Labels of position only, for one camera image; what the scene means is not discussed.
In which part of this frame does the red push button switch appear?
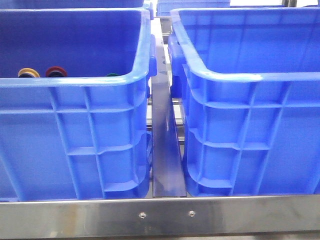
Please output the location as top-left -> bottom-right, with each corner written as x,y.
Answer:
45,66 -> 68,78

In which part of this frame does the yellow push button switch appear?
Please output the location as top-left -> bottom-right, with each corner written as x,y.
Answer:
18,67 -> 40,78

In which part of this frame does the blue plastic crate left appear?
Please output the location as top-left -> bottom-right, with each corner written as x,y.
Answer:
0,8 -> 157,202

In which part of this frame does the blue plastic crate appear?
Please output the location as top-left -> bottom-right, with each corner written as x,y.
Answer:
169,7 -> 320,197
0,8 -> 157,202

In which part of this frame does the blue plastic crate right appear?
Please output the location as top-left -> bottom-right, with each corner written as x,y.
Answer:
169,7 -> 320,197

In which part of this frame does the blue crate rear right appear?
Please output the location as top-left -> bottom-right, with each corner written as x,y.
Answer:
156,0 -> 231,17

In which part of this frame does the blue crate rear left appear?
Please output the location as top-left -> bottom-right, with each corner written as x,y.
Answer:
0,0 -> 153,10

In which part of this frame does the green push button switch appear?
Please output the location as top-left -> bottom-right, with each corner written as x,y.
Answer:
106,73 -> 119,77

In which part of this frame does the left rail screw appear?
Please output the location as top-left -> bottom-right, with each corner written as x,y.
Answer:
138,212 -> 147,219

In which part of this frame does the rail screw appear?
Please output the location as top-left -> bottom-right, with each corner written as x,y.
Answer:
138,212 -> 147,219
188,210 -> 196,218

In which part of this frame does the right rail screw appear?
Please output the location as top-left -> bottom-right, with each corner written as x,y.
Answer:
188,210 -> 196,218

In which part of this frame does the stainless steel front rail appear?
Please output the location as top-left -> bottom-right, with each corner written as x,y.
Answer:
0,195 -> 320,239

